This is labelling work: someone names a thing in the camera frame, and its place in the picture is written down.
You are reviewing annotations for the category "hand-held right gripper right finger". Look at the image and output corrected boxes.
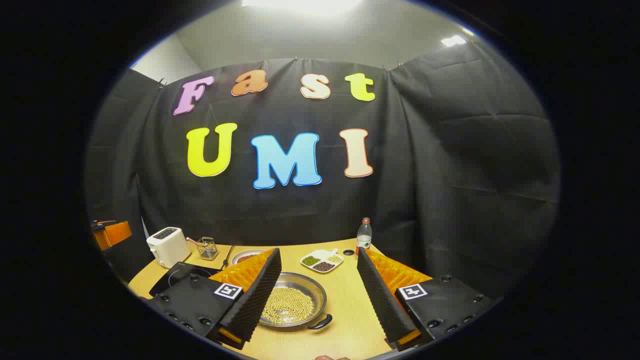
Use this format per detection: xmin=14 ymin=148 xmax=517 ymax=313
xmin=356 ymin=246 xmax=501 ymax=352

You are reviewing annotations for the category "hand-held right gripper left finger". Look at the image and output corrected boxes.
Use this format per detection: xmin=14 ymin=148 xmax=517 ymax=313
xmin=150 ymin=247 xmax=282 ymax=351

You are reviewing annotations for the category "steel pot with black handles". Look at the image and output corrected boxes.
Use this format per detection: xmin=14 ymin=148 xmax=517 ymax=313
xmin=257 ymin=271 xmax=333 ymax=331

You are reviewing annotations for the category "black induction cooktop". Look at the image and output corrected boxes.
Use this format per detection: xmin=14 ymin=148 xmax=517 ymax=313
xmin=149 ymin=261 xmax=223 ymax=298

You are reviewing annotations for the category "pile of soybeans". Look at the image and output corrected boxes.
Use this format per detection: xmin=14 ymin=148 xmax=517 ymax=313
xmin=261 ymin=287 xmax=316 ymax=326

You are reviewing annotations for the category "white round plate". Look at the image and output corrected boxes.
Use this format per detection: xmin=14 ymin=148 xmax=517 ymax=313
xmin=231 ymin=249 xmax=268 ymax=266

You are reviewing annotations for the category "white toaster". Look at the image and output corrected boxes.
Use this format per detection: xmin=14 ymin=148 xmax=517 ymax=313
xmin=146 ymin=227 xmax=192 ymax=269

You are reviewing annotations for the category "clear plastic water bottle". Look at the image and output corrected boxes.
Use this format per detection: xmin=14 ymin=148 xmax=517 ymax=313
xmin=356 ymin=217 xmax=374 ymax=257

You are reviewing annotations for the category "white compartment dish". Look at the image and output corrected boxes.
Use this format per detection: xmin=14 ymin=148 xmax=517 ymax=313
xmin=300 ymin=248 xmax=344 ymax=274

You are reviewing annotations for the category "wire mesh basket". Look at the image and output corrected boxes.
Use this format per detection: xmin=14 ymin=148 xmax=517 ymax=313
xmin=196 ymin=236 xmax=219 ymax=261

